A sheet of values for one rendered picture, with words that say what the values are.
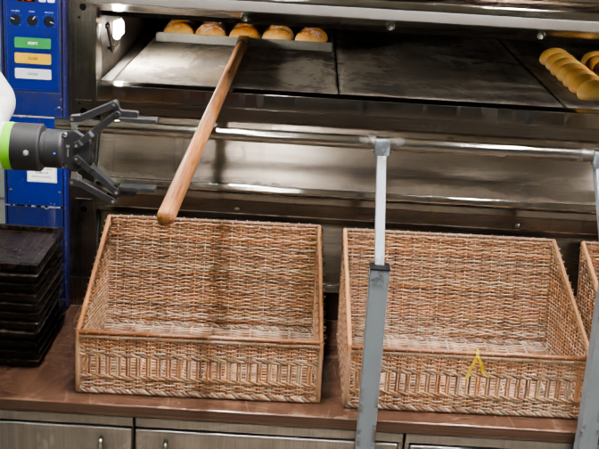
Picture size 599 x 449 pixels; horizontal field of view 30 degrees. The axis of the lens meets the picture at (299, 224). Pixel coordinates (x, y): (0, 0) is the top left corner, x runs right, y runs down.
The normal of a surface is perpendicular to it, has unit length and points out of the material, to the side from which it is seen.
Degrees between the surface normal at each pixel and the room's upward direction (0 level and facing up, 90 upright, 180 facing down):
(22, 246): 0
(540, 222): 90
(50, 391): 0
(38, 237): 0
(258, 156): 70
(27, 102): 90
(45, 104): 90
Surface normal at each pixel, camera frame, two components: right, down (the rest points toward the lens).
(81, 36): -0.02, 0.31
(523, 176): 0.00, -0.04
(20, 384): 0.06, -0.95
